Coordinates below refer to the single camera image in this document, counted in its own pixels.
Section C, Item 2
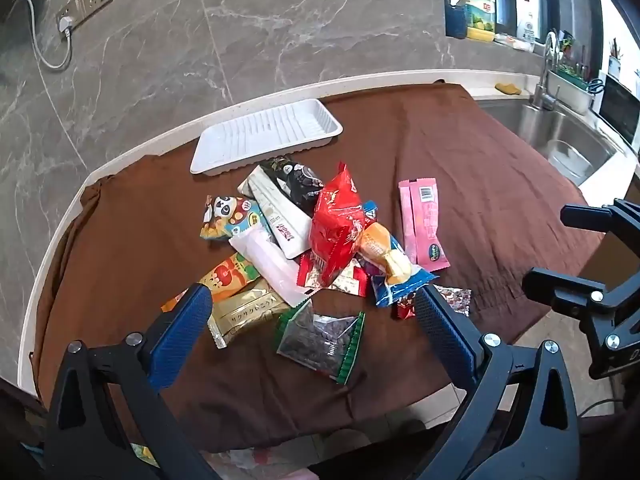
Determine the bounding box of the plain white long packet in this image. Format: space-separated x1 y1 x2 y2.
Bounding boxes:
228 225 317 308

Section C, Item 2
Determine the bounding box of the small potted plant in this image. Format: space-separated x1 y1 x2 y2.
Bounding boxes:
606 37 623 81

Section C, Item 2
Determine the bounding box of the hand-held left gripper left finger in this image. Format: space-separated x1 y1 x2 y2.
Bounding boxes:
45 282 221 480

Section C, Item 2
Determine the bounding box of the black framed panel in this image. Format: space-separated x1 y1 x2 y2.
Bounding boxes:
597 72 640 148

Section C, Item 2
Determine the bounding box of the blue utensil holder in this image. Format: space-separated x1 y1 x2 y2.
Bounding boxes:
446 2 468 40

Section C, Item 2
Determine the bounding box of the white plug cable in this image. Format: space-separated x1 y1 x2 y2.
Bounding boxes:
22 0 76 71

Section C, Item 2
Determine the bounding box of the steel sink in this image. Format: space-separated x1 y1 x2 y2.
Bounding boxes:
475 97 618 188

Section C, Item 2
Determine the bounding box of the white soap dish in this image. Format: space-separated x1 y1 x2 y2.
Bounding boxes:
494 32 533 53

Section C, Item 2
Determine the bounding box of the gold wall socket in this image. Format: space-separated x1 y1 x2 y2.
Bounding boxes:
55 0 115 28

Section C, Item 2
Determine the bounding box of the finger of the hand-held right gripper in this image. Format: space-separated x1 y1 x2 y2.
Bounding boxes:
522 266 640 381
560 199 640 241

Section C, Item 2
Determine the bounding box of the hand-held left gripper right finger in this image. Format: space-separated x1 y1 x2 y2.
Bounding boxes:
414 285 583 480

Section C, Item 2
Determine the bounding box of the orange apple print packet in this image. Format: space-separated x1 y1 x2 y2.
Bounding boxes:
161 252 261 313

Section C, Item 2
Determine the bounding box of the black snack packet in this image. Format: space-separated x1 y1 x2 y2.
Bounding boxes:
259 157 326 218

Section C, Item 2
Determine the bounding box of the yellow green detergent bottle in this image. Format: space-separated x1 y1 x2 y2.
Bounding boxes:
465 0 497 43

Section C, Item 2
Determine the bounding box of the gold snack packet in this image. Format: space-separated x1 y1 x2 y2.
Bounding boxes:
206 280 291 350

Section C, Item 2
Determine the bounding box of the white silver snack packet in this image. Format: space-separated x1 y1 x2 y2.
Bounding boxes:
237 165 313 259

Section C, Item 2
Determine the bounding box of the brown cloth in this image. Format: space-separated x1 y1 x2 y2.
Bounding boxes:
32 81 608 453

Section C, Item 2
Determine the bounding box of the white spray bottle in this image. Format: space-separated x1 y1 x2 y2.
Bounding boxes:
516 7 538 46

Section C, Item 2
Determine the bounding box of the red white snack packet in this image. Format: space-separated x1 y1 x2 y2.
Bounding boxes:
297 252 371 298

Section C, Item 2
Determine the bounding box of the white drain rack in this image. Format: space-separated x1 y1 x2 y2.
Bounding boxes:
545 67 598 116

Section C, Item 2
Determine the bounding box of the panda print snack packet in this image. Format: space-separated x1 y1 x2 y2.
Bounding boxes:
200 195 273 243

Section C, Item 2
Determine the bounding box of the pink snack packet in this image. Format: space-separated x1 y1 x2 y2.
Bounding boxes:
398 176 451 272

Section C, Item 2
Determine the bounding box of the red snack bag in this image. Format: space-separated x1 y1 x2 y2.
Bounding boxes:
307 161 368 286

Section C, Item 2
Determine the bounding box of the steel faucet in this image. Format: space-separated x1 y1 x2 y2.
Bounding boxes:
531 31 561 111

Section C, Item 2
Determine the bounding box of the white plastic tray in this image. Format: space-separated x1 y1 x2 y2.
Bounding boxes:
189 99 344 177

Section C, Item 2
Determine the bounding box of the small checkered candy packet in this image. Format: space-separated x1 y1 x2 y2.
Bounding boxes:
397 284 472 320

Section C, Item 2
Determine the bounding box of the blue snack packet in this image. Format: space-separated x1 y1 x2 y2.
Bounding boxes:
362 200 441 308

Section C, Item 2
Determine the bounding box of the black cable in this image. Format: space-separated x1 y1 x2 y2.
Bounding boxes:
579 398 626 418

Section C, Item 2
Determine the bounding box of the clear green-edged seed packet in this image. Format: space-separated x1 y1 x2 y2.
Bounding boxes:
275 298 366 386

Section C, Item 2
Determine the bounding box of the round bowl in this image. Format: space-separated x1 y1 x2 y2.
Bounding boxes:
547 140 601 181

